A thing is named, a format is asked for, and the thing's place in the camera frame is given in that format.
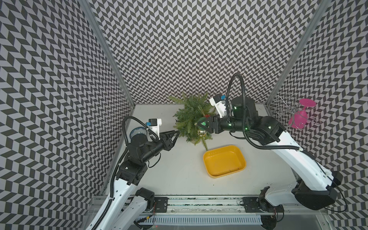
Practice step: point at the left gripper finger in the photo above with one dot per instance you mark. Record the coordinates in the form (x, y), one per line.
(172, 142)
(170, 134)

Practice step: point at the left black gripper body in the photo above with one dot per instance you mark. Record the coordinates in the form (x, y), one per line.
(165, 146)

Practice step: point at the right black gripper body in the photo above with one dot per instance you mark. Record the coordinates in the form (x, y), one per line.
(219, 122)

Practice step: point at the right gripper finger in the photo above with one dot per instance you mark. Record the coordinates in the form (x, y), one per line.
(206, 128)
(202, 120)

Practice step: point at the gold shiny ball ornament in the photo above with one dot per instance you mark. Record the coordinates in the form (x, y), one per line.
(201, 132)

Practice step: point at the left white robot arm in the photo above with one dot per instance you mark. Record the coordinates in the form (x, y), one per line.
(125, 201)

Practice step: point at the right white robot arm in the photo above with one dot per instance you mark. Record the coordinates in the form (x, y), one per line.
(316, 187)

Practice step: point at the small green christmas tree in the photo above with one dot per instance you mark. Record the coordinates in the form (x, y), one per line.
(194, 107)

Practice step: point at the blue patterned bowl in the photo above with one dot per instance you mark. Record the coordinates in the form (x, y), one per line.
(138, 130)

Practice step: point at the yellow plastic tray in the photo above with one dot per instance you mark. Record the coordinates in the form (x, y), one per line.
(224, 161)

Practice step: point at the pink plastic wine glass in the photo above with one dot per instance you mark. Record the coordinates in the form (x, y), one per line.
(300, 115)

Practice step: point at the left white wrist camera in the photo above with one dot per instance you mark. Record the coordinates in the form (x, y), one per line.
(154, 125)

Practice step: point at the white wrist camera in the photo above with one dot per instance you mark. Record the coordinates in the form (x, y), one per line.
(154, 125)
(219, 103)

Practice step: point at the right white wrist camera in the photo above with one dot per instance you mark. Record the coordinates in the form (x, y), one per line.
(219, 103)

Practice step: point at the left black mount plate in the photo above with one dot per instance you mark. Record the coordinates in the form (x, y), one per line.
(157, 204)

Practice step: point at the black mount plate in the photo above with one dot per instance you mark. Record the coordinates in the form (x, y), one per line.
(157, 204)
(254, 204)

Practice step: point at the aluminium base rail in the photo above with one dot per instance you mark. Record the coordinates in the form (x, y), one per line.
(224, 210)

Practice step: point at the wire glass rack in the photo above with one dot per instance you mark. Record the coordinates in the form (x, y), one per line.
(286, 106)

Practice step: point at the right black mount plate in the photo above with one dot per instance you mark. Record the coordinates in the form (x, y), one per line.
(254, 204)

